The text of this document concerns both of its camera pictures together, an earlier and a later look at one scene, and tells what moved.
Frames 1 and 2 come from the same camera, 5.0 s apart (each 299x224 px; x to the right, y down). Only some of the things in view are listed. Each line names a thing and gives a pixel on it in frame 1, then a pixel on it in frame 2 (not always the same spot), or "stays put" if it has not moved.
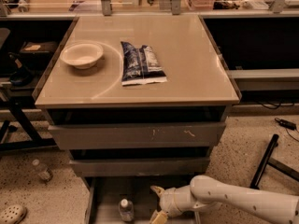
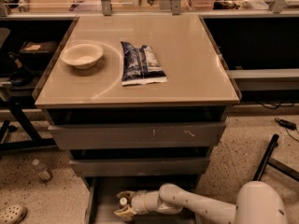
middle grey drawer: x=143 y=166 stays put
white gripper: x=168 y=201 → x=139 y=203
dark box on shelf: x=38 y=51 stays put
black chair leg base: x=274 y=162 stays put
